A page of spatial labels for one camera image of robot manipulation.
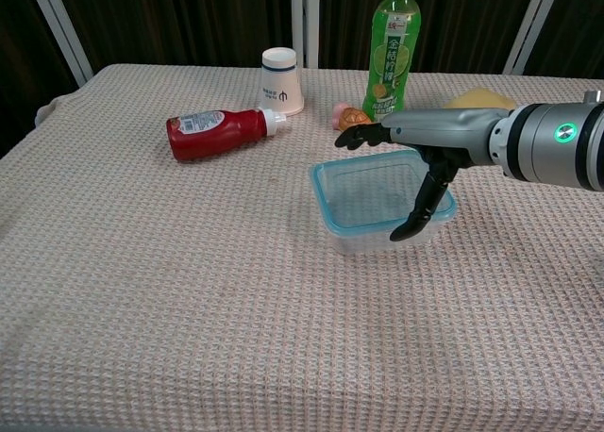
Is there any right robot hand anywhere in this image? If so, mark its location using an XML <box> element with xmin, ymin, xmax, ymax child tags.
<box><xmin>334</xmin><ymin>108</ymin><xmax>513</xmax><ymax>242</ymax></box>

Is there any blue translucent container lid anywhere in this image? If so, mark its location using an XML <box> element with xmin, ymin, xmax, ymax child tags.
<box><xmin>308</xmin><ymin>149</ymin><xmax>458</xmax><ymax>238</ymax></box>

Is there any clear plastic food container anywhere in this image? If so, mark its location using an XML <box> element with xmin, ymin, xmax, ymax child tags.
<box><xmin>309</xmin><ymin>150</ymin><xmax>458</xmax><ymax>258</ymax></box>

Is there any yellow sponge with green pad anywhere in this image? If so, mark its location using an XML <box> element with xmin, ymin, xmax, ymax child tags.
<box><xmin>443</xmin><ymin>86</ymin><xmax>517</xmax><ymax>112</ymax></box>

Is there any green lemon drink bottle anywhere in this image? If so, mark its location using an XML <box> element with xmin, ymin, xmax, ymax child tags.
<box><xmin>361</xmin><ymin>0</ymin><xmax>423</xmax><ymax>124</ymax></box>

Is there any pink orange turtle toy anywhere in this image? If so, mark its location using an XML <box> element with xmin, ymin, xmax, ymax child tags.
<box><xmin>332</xmin><ymin>102</ymin><xmax>374</xmax><ymax>133</ymax></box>

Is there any white paper cup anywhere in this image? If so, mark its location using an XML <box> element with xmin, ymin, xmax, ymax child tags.
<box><xmin>258</xmin><ymin>46</ymin><xmax>306</xmax><ymax>118</ymax></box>

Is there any red ketchup squeeze bottle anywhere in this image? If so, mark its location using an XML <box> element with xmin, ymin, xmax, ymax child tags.
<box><xmin>165</xmin><ymin>107</ymin><xmax>288</xmax><ymax>163</ymax></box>

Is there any dark pleated curtain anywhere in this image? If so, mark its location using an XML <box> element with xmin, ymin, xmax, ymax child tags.
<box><xmin>0</xmin><ymin>0</ymin><xmax>604</xmax><ymax>158</ymax></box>

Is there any pink waffle tablecloth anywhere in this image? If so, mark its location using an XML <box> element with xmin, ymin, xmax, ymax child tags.
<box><xmin>0</xmin><ymin>63</ymin><xmax>604</xmax><ymax>432</ymax></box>

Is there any white frame post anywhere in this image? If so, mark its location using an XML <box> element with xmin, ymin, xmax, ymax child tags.
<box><xmin>501</xmin><ymin>0</ymin><xmax>565</xmax><ymax>76</ymax></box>
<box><xmin>289</xmin><ymin>0</ymin><xmax>321</xmax><ymax>70</ymax></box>
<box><xmin>25</xmin><ymin>0</ymin><xmax>94</xmax><ymax>88</ymax></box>

